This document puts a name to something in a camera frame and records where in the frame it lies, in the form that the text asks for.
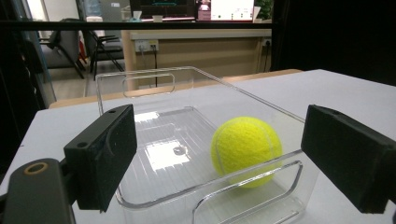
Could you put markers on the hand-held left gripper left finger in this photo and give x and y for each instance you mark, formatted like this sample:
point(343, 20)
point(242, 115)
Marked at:
point(102, 155)

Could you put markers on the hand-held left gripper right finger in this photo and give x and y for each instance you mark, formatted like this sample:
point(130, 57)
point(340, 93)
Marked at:
point(345, 158)

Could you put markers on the clear plastic bin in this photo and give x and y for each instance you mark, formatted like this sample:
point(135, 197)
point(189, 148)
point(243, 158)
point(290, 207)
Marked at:
point(174, 174)

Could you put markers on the yellow tennis ball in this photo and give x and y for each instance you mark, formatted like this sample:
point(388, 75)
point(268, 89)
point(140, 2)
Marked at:
point(246, 149)

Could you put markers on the grey office chair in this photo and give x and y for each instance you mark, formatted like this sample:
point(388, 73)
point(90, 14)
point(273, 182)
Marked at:
point(62, 46)

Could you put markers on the black curtain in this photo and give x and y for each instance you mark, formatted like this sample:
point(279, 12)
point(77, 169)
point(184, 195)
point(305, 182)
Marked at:
point(336, 34)

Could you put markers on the light wooden counter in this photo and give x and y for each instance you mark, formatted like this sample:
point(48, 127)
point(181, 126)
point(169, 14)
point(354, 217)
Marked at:
point(205, 56)

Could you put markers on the white paper cup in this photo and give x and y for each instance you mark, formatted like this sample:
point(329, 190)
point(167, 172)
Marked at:
point(157, 18)

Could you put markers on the dark computer monitor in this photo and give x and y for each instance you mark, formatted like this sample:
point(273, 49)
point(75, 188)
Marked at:
point(163, 7)

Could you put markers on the green potted plant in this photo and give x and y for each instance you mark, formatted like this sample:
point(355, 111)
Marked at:
point(265, 9)

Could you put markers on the pink box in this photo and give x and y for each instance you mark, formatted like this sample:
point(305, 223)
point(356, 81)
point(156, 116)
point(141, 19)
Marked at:
point(204, 12)

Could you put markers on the bright computer monitor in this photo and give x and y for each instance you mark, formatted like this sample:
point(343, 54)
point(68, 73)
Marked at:
point(232, 9)

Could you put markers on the white wall socket strip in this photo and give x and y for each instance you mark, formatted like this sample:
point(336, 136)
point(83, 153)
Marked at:
point(146, 45)

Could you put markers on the black horizontal frame bar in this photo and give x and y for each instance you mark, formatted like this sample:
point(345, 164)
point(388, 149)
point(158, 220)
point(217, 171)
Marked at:
point(124, 25)

